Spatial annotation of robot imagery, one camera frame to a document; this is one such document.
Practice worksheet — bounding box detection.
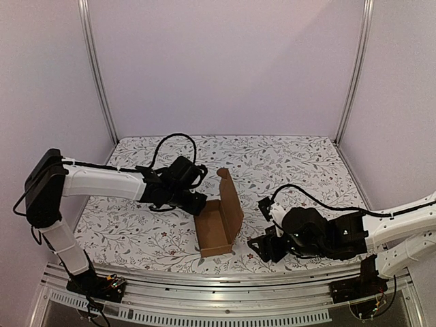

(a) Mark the brown cardboard box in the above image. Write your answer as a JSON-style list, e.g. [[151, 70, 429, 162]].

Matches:
[[194, 168, 244, 258]]

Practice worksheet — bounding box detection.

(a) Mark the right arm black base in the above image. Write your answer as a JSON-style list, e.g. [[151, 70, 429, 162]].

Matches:
[[328, 255, 388, 304]]

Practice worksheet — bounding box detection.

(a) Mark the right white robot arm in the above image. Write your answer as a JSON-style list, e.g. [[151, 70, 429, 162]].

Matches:
[[248, 194, 435, 279]]

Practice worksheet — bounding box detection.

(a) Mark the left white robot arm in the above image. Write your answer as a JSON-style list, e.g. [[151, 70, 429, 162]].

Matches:
[[16, 149, 208, 296]]

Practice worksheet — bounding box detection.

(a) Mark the floral patterned table mat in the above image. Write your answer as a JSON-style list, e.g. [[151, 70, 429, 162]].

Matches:
[[74, 136, 363, 275]]

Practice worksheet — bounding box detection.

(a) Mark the left black braided cable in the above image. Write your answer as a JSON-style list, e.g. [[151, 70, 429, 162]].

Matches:
[[149, 132, 198, 171]]

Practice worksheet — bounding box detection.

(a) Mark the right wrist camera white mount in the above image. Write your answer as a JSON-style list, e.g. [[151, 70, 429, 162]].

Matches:
[[258, 197, 286, 237]]

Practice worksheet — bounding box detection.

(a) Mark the aluminium front rail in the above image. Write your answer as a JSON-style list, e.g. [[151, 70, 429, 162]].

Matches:
[[27, 264, 423, 327]]

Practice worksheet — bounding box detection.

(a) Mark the left aluminium frame post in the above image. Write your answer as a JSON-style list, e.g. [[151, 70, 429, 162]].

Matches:
[[78, 0, 119, 145]]

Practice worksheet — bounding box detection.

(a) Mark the aluminium frame post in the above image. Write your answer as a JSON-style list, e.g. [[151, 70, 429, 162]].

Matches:
[[78, 0, 119, 145], [333, 0, 374, 147]]

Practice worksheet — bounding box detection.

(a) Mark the right aluminium frame post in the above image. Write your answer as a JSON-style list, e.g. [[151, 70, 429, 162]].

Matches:
[[333, 0, 374, 147]]

